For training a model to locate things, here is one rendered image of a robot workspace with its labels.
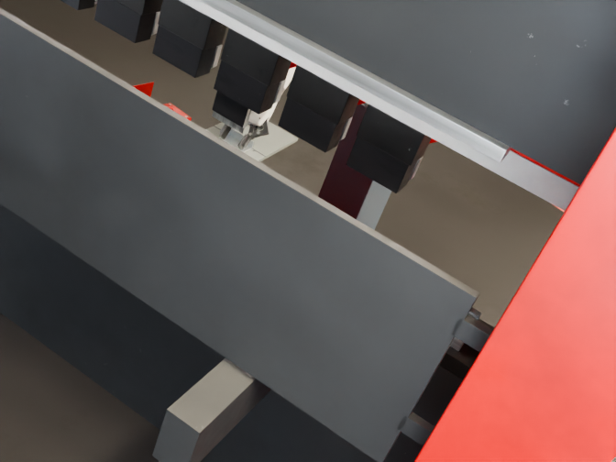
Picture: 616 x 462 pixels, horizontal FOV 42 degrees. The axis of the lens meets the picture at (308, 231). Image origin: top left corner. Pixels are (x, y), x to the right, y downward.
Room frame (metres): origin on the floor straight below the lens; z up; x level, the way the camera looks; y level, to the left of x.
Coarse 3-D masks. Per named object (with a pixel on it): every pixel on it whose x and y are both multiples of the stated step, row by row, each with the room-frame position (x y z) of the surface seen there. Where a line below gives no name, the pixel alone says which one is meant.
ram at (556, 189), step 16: (192, 0) 1.86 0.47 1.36; (224, 16) 1.83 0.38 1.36; (240, 32) 1.81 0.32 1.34; (256, 32) 1.80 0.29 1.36; (272, 48) 1.79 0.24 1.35; (304, 64) 1.76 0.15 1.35; (336, 80) 1.73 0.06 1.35; (368, 96) 1.70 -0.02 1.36; (384, 112) 1.69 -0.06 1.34; (400, 112) 1.68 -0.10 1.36; (416, 128) 1.66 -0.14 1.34; (432, 128) 1.65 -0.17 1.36; (448, 144) 1.64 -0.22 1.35; (464, 144) 1.63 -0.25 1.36; (480, 160) 1.61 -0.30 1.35; (512, 160) 1.59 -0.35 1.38; (528, 160) 1.58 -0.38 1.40; (512, 176) 1.59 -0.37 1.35; (528, 176) 1.58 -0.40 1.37; (544, 176) 1.57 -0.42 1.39; (560, 176) 1.56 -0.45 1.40; (544, 192) 1.56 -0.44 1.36; (560, 192) 1.55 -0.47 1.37; (560, 208) 1.55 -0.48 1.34
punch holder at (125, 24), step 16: (112, 0) 1.94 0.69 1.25; (128, 0) 1.92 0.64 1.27; (144, 0) 1.91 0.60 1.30; (160, 0) 1.97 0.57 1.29; (96, 16) 1.95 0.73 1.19; (112, 16) 1.93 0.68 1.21; (128, 16) 1.92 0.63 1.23; (144, 16) 1.92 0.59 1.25; (128, 32) 1.91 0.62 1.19; (144, 32) 1.93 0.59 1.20
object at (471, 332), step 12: (468, 324) 1.10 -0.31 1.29; (480, 324) 1.11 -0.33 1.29; (456, 336) 1.10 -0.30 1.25; (468, 336) 1.10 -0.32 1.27; (480, 336) 1.09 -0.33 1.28; (480, 348) 1.09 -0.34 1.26; (408, 420) 1.10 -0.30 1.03; (420, 420) 1.11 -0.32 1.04; (408, 432) 1.10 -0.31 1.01; (420, 432) 1.09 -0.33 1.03; (420, 444) 1.09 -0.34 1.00
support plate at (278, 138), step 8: (208, 128) 1.94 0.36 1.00; (216, 128) 1.96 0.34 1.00; (232, 128) 1.99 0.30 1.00; (248, 128) 2.03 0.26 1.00; (272, 128) 2.08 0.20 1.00; (280, 128) 2.10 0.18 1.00; (216, 136) 1.92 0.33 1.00; (264, 136) 2.02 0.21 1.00; (272, 136) 2.04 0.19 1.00; (280, 136) 2.06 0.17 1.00; (288, 136) 2.08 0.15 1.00; (256, 144) 1.96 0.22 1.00; (264, 144) 1.97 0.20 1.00; (272, 144) 1.99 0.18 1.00; (280, 144) 2.01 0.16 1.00; (288, 144) 2.03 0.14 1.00; (248, 152) 1.90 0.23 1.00; (256, 152) 1.91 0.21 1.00; (264, 152) 1.93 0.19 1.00; (272, 152) 1.95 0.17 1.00
